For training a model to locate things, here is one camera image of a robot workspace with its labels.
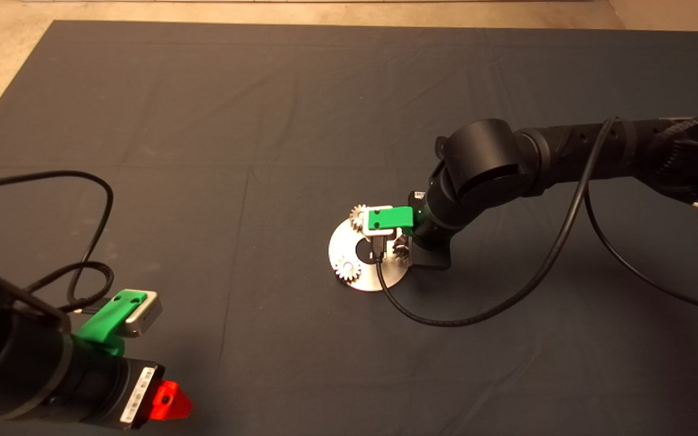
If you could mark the green left camera mount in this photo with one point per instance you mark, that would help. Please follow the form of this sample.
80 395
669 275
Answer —
103 324

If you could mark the dark gear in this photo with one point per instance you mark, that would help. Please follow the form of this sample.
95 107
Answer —
402 251

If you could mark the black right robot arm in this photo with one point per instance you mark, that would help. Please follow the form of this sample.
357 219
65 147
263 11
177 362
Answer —
537 157

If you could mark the green right camera mount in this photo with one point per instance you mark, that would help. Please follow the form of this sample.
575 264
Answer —
394 219

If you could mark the dark grey table cloth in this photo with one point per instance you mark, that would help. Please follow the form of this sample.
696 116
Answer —
264 121

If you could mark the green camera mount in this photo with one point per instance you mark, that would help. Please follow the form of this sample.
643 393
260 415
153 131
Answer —
103 324
394 219

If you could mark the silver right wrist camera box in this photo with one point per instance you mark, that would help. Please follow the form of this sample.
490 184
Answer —
366 227

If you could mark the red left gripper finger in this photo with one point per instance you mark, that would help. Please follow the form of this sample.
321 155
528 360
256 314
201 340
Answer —
176 406

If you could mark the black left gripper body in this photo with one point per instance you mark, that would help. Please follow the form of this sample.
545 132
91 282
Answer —
131 393

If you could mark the small steel planetary gear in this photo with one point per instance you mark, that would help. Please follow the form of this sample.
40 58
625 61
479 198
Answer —
347 269
357 217

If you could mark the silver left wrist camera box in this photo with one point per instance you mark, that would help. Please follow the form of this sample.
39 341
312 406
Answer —
146 318

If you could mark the round metal carrier plate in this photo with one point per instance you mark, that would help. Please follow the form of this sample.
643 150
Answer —
340 247

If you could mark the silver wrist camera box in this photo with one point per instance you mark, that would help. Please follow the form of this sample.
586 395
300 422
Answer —
146 318
366 227

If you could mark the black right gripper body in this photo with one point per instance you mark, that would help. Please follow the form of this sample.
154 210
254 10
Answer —
434 254

